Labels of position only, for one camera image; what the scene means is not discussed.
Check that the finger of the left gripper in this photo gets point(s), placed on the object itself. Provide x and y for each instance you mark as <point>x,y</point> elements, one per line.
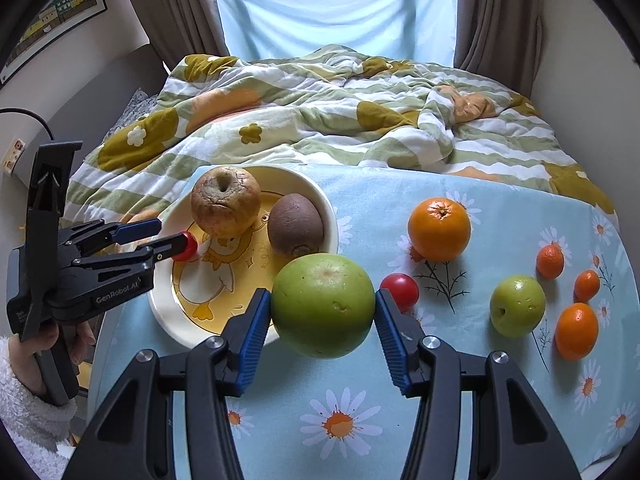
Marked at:
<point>143,258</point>
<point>91,237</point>

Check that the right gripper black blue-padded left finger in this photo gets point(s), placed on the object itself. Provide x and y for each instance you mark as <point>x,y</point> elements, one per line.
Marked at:
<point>130,435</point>

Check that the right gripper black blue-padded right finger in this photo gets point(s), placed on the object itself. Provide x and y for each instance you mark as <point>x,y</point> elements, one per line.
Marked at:
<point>513,435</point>

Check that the red cherry tomato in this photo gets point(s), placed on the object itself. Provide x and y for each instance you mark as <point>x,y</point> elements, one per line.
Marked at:
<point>404,290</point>
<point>190,250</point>

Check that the small green apple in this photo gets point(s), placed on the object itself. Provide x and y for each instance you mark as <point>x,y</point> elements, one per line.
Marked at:
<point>517,306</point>

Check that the medium orange tangerine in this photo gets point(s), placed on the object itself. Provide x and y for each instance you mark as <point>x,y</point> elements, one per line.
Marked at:
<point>576,332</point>

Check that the small tangerine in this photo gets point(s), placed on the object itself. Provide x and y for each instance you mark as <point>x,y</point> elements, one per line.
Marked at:
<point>586,286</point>
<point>550,261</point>

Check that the large green apple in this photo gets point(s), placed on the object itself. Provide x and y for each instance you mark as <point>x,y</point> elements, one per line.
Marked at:
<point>322,305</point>

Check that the large orange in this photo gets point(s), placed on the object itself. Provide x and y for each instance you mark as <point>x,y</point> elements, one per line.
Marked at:
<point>439,229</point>

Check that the white fuzzy sleeve forearm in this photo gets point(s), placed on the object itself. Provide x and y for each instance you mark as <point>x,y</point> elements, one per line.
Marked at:
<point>35,427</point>

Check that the person's left hand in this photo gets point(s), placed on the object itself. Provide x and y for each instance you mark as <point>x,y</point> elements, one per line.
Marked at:
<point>23,354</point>

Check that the white duck-print bowl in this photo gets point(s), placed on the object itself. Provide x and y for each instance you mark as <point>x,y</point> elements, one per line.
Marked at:
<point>194,299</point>

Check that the grey bed headboard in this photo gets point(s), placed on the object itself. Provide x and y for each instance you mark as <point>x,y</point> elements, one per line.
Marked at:
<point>91,111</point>

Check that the wrinkled brown apple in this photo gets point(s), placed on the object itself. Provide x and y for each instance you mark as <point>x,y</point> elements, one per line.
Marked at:
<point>225,201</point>

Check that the patterned grey pillow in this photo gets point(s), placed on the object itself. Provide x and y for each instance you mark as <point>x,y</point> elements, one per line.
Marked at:
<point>139,106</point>

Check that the light blue daisy tablecloth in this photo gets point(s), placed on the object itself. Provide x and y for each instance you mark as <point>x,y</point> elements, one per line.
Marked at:
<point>442,318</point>

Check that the brown kiwi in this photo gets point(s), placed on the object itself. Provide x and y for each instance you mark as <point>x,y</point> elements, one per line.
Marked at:
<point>294,226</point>

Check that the framed building picture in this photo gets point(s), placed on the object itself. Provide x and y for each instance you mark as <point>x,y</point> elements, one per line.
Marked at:
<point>54,20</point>

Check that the left brown curtain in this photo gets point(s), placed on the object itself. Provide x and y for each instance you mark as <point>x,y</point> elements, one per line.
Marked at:
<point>178,28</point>

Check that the brown curtain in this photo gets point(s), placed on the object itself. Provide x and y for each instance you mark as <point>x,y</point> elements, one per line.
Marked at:
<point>178,28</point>
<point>500,39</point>

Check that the green striped floral duvet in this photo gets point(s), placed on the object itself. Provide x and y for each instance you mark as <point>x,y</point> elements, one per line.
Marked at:
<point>335,106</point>

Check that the light blue window cloth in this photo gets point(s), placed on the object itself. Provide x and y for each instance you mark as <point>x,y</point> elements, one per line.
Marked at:
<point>420,30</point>

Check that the right brown curtain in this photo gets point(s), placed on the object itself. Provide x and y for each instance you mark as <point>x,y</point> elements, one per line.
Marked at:
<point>500,39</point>

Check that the white wall socket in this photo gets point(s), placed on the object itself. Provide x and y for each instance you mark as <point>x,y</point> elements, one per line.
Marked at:
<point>12,156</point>

